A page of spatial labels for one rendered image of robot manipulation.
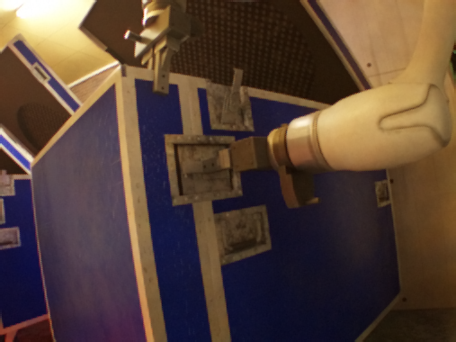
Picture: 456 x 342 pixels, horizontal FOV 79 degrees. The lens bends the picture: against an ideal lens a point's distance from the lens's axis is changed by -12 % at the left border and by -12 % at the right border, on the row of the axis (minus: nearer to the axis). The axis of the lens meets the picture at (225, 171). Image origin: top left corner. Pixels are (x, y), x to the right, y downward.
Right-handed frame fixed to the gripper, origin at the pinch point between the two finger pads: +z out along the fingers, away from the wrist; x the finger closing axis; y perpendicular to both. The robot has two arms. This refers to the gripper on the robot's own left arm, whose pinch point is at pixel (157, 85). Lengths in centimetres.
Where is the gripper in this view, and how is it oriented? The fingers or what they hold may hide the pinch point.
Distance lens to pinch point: 59.2
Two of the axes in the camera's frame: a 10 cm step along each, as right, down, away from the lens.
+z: 0.0, 9.8, -1.9
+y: -7.5, -1.2, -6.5
